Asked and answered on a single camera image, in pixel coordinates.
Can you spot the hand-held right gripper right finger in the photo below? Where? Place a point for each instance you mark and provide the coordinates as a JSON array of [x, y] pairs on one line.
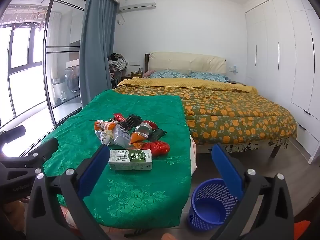
[[228, 172]]

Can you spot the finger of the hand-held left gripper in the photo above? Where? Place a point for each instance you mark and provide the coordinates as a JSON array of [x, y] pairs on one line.
[[12, 133], [47, 147]]

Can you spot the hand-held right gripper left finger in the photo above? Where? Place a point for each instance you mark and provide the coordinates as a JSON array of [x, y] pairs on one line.
[[93, 172]]

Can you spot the white green milk carton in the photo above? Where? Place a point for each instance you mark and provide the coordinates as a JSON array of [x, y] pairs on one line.
[[130, 159]]

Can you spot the blue plastic wastebasket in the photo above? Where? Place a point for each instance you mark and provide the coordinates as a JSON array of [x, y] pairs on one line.
[[207, 205]]

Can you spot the orange white snack wrapper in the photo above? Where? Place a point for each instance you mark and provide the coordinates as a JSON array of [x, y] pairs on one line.
[[103, 125]]

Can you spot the black white floral bed skirt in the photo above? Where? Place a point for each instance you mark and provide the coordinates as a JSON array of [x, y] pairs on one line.
[[250, 145]]

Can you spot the white printed snack bag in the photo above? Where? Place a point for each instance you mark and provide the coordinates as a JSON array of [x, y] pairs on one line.
[[107, 137]]

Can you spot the crushed grey white carton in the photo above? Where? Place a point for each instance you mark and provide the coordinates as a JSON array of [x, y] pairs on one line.
[[121, 136]]

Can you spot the green floral tablecloth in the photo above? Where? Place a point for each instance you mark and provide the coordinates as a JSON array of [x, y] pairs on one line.
[[140, 192]]

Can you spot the orange triangular wrapper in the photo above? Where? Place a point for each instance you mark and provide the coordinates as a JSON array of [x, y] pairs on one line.
[[137, 137]]

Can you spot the small red wrapper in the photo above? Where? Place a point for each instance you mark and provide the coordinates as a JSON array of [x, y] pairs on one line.
[[118, 116]]

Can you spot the silver drink can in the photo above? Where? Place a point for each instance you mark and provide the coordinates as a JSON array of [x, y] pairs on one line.
[[143, 129]]

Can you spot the red plastic bag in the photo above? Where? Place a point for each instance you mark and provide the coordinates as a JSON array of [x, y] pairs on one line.
[[157, 148]]

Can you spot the grey washing machine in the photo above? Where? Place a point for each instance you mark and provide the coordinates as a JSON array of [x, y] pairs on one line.
[[72, 82]]

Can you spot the dark green packet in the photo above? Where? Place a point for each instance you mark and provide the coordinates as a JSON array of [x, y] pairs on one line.
[[157, 133]]

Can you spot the red foil wrapper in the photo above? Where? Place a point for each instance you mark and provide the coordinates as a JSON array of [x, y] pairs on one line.
[[153, 125]]

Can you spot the black framed window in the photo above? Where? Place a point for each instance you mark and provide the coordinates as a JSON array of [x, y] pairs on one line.
[[22, 55]]

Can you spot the teal patterned pillow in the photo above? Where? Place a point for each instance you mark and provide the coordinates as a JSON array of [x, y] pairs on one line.
[[167, 74], [208, 76]]

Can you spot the wooden nightstand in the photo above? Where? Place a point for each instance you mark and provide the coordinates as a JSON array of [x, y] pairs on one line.
[[132, 76]]

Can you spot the pile of clothes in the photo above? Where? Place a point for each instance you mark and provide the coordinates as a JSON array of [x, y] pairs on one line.
[[117, 62]]

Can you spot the pink cloth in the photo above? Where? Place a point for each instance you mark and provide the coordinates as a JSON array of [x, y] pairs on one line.
[[147, 73]]

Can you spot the glass sliding door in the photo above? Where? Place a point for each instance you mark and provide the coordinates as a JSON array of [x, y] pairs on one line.
[[65, 30]]

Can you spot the blue grey curtain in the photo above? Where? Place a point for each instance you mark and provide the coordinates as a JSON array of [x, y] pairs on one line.
[[97, 42]]

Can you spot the cream padded headboard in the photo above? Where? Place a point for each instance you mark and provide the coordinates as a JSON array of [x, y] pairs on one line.
[[187, 61]]

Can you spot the ceiling clothes drying rack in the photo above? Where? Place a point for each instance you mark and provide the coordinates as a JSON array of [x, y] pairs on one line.
[[25, 12]]

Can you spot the white wardrobe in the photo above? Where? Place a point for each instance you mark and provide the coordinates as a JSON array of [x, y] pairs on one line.
[[282, 55]]

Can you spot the white air conditioner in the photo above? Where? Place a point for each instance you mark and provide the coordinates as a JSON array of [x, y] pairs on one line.
[[137, 3]]

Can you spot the wall socket shelf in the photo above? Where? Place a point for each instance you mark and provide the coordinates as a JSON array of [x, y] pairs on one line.
[[231, 69]]

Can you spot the white wall switch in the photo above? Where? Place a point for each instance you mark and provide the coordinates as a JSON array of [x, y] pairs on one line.
[[133, 63]]

